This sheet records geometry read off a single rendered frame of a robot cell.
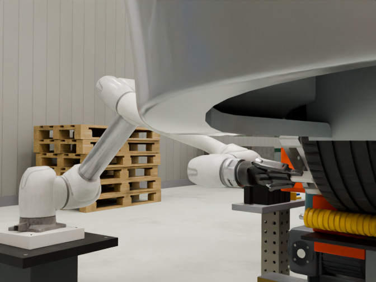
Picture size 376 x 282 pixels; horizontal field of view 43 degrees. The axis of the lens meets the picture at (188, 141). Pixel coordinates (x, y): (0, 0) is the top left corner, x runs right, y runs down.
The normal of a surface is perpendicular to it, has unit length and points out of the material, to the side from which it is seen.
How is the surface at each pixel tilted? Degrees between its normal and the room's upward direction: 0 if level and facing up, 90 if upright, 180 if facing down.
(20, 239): 90
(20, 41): 90
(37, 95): 90
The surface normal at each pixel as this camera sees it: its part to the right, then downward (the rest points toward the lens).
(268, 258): -0.68, -0.01
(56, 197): 0.81, 0.00
